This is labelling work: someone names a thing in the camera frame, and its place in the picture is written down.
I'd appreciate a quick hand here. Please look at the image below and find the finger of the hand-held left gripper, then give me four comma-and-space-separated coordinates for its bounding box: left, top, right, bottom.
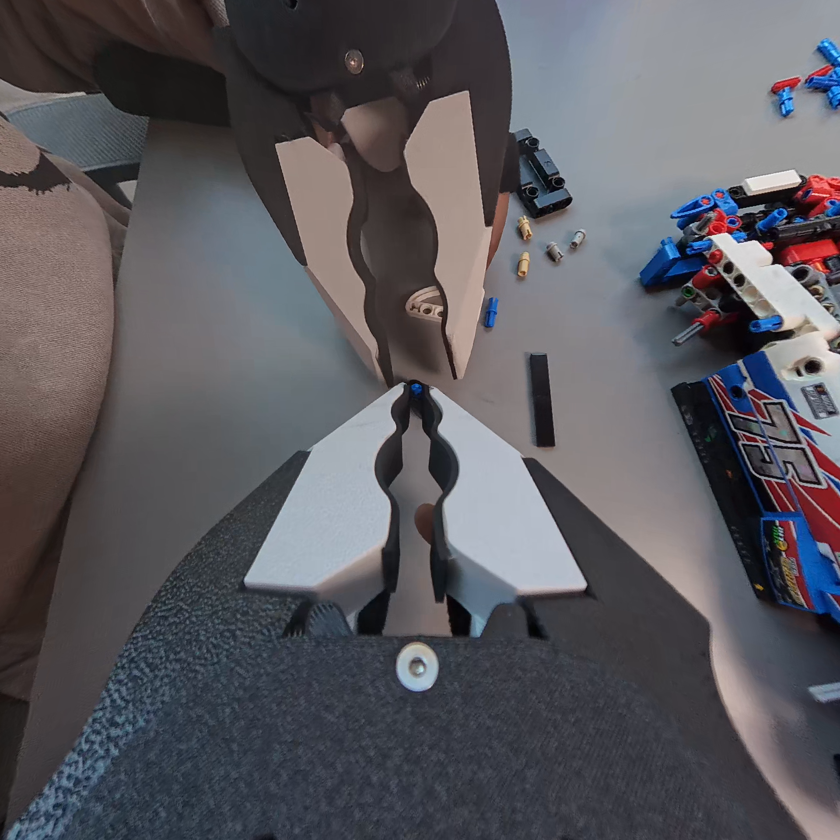
403, 91, 493, 382
274, 128, 395, 387

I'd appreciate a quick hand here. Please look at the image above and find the person's left hand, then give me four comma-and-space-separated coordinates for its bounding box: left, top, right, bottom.
486, 189, 511, 271

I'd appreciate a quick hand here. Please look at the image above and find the grey mesh chair part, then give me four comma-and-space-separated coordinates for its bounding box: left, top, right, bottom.
5, 92, 151, 193

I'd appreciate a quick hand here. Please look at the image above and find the black cloth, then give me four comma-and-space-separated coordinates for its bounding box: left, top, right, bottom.
92, 36, 234, 129

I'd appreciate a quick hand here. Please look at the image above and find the dark flat long tile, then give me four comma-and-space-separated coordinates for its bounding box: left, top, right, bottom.
527, 352, 556, 448

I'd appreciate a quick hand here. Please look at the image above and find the white curved frame brick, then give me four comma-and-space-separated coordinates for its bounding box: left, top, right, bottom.
405, 285, 448, 322

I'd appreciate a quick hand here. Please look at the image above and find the toy brick race car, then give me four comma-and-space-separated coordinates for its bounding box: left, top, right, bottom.
640, 169, 840, 782

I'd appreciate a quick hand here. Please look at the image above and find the black rectangular frame brick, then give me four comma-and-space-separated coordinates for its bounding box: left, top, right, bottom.
514, 128, 573, 219

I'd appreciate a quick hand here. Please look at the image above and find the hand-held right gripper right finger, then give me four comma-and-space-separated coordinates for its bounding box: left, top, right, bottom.
420, 386, 588, 636

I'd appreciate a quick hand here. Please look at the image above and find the person's left forearm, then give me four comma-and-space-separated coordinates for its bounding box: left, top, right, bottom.
0, 0, 231, 99

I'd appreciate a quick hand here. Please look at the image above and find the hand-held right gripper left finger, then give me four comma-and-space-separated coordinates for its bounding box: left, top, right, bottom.
244, 383, 408, 632

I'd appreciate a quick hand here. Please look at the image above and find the pile of blue pins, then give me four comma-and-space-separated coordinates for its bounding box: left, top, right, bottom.
771, 38, 840, 118

